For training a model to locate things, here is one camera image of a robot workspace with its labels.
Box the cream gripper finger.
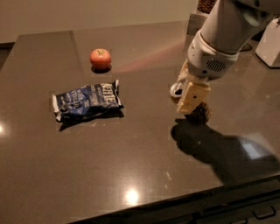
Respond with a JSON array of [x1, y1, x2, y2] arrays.
[[177, 61, 193, 88], [177, 82, 211, 114]]

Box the red apple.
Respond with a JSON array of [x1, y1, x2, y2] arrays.
[[89, 48, 111, 70]]

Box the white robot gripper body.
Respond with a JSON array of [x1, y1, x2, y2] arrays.
[[186, 31, 239, 80]]

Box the steel snack dispenser base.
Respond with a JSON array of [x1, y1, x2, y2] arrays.
[[186, 10, 208, 36]]

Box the orange soda can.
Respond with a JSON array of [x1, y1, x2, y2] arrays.
[[170, 79, 211, 125]]

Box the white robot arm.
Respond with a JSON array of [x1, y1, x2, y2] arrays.
[[174, 0, 280, 114]]

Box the black drawer handle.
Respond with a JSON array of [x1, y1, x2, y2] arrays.
[[252, 206, 277, 221]]

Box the blue chip bag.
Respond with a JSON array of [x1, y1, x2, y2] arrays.
[[52, 80, 123, 122]]

